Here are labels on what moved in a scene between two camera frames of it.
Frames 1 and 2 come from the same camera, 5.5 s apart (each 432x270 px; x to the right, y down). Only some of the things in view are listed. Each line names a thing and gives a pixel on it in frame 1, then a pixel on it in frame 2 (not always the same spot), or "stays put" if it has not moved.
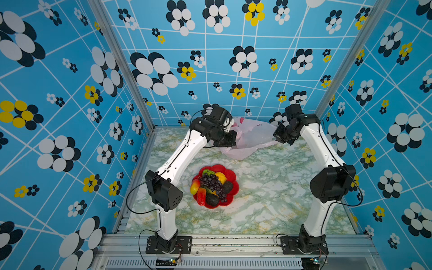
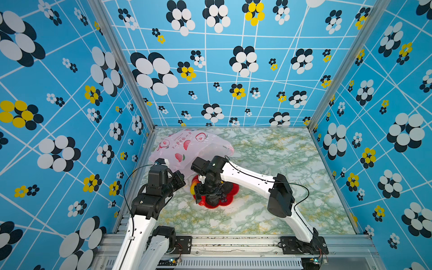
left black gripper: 231,142 → 179,178
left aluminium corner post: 106,18 stays put
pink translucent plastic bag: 251,135 → 179,149
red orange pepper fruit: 201,196 stays put
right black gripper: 277,135 → 199,192
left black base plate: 184,246 stays put
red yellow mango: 194,186 stays put
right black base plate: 289,246 stays put
